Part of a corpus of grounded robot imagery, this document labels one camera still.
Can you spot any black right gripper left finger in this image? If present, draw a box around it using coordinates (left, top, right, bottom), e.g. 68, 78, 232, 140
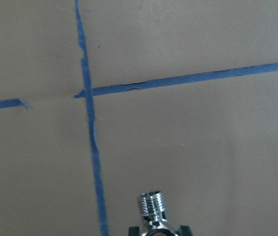
128, 226, 141, 236

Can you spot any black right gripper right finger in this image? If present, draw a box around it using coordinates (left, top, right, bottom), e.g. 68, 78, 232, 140
178, 225, 192, 236

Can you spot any chrome threaded angle valve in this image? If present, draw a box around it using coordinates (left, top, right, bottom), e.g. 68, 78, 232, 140
138, 190, 178, 236

